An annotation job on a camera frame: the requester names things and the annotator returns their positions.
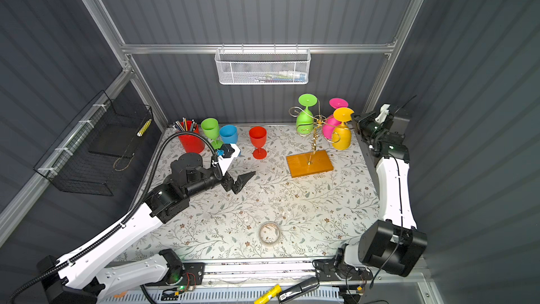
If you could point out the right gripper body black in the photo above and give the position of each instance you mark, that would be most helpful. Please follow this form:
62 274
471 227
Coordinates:
375 134

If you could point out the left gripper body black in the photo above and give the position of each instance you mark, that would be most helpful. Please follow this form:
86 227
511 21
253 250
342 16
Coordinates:
211 179

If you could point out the yellow wine glass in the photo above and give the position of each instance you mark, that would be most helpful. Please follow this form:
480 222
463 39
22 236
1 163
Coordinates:
342 136

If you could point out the blue wine glass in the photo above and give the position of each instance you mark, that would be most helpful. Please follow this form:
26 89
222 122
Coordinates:
229 134

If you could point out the red wine glass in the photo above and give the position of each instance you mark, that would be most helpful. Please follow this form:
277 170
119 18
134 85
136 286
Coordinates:
258 138

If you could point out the green wine glass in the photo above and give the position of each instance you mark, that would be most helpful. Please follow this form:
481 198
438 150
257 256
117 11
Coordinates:
304 120
210 127

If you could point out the gold rack with orange base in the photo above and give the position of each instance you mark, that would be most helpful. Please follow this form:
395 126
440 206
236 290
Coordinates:
315 161

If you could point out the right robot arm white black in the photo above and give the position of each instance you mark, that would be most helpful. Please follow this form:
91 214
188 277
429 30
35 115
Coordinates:
393 243

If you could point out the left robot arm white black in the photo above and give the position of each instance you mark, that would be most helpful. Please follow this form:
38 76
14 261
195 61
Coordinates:
84 276

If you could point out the pink wine glass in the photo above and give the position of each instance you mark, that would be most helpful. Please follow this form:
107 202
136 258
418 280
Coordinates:
331 123

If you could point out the red pencil cup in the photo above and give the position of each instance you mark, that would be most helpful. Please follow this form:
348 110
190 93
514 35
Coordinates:
190 143

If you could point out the clear tape roll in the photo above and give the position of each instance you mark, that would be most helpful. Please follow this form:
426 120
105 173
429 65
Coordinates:
269 233

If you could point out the floral table mat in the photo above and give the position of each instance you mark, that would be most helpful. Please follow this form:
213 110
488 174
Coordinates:
316 213

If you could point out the yellow marker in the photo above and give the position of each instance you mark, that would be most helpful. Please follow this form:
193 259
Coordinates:
270 294

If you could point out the black handheld device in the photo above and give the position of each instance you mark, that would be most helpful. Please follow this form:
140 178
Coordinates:
297 290

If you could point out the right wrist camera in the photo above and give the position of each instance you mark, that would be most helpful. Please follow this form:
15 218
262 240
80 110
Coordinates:
383 114

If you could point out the black wire basket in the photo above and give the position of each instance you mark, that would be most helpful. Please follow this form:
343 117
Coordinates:
93 157

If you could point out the white wire mesh basket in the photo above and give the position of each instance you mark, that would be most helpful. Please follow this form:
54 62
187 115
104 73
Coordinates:
263 67

